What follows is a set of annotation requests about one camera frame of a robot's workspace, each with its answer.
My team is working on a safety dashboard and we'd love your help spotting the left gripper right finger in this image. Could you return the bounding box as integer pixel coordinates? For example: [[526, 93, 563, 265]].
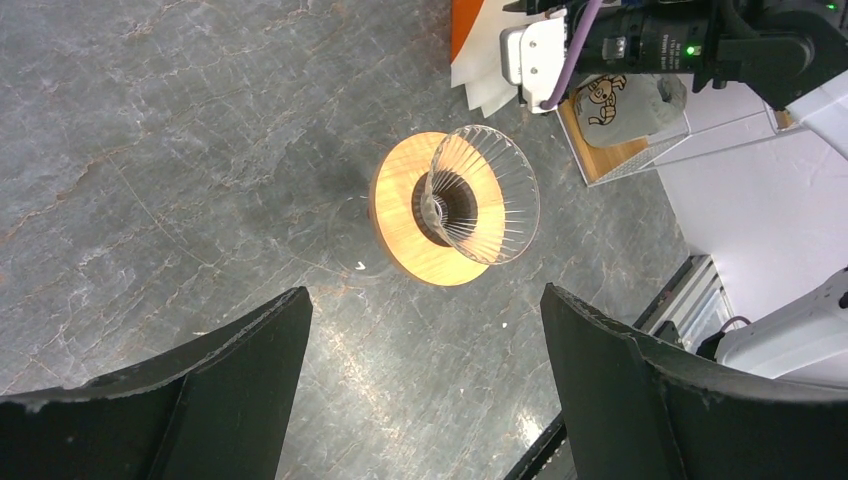
[[540, 284, 847, 479]]

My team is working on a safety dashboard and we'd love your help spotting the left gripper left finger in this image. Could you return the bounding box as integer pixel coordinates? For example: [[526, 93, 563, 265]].
[[1, 287, 313, 479]]

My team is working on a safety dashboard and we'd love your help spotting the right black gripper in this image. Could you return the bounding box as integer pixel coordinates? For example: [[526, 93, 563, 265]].
[[503, 0, 713, 75]]

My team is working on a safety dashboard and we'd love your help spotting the clear glass dripper cone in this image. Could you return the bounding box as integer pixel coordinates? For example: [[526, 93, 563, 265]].
[[412, 124, 541, 265]]

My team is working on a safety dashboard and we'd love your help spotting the round wooden dripper stand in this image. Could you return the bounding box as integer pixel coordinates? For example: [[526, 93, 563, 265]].
[[369, 132, 505, 287]]

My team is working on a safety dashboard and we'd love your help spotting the grey printed pouch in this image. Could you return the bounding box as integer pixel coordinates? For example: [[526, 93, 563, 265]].
[[574, 74, 688, 148]]

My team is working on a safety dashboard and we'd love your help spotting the white wire shelf rack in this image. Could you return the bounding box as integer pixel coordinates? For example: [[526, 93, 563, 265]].
[[558, 76, 801, 186]]

